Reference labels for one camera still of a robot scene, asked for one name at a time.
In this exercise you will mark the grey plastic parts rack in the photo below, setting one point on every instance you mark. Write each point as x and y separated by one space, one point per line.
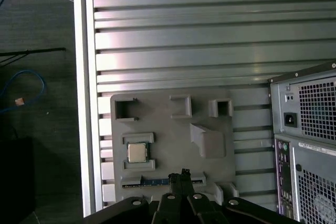
173 145

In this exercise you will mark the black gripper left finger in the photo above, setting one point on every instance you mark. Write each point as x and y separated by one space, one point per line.
168 208

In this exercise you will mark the small brown floor scrap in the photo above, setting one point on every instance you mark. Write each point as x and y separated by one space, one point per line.
19 102

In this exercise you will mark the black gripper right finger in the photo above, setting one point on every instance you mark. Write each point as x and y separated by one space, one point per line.
199 205

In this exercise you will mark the black open PC case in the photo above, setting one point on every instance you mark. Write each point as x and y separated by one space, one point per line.
309 169

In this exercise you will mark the blue RAM stick on rack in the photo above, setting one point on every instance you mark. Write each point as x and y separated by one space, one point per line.
157 182

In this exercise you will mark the silver green CPU chip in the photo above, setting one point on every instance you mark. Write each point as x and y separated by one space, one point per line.
137 151

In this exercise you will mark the thin black floor rod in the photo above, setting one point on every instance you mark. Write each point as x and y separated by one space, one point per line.
39 50

